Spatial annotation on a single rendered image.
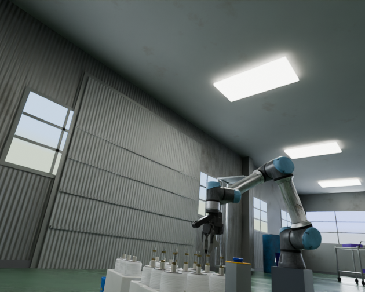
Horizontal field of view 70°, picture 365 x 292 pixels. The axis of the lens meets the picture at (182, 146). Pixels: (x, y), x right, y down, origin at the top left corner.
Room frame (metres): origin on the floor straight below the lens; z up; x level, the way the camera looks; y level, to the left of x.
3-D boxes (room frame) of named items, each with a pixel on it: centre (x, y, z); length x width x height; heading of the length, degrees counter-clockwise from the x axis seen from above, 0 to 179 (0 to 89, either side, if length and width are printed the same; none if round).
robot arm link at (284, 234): (1.66, -0.71, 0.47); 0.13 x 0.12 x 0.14; 15
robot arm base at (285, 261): (1.67, -0.71, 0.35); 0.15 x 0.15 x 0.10
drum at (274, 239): (7.51, -2.78, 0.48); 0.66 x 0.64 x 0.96; 49
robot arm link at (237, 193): (1.43, -0.28, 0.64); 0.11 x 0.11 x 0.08; 15
